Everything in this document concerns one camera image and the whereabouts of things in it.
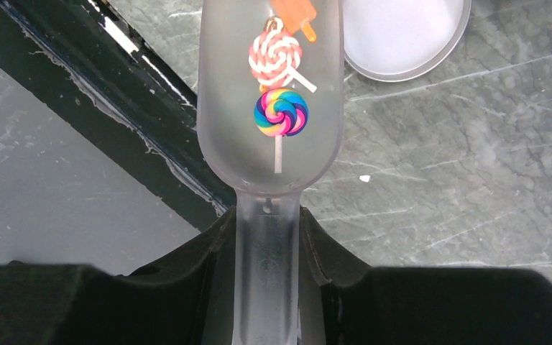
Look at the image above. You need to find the orange popsicle candy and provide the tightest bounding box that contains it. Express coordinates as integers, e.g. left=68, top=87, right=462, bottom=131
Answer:
left=270, top=0, right=317, bottom=43

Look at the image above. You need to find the round white jar lid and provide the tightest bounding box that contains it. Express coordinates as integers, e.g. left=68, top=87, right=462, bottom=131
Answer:
left=341, top=0, right=472, bottom=83

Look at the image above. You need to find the clear plastic scoop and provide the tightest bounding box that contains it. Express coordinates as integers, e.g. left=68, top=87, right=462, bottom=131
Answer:
left=197, top=1, right=344, bottom=344

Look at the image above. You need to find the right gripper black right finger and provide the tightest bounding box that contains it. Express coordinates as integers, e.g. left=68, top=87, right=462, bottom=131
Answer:
left=299, top=208, right=552, bottom=344

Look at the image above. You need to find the pink white swirl lollipop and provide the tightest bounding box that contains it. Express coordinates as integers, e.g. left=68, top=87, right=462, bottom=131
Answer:
left=248, top=16, right=317, bottom=93

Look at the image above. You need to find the rainbow swirl lollipop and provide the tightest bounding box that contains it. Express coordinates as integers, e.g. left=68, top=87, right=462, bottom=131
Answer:
left=254, top=88, right=310, bottom=174

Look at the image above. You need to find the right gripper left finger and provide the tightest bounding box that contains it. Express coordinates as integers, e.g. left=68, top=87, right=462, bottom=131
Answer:
left=0, top=210, right=236, bottom=344

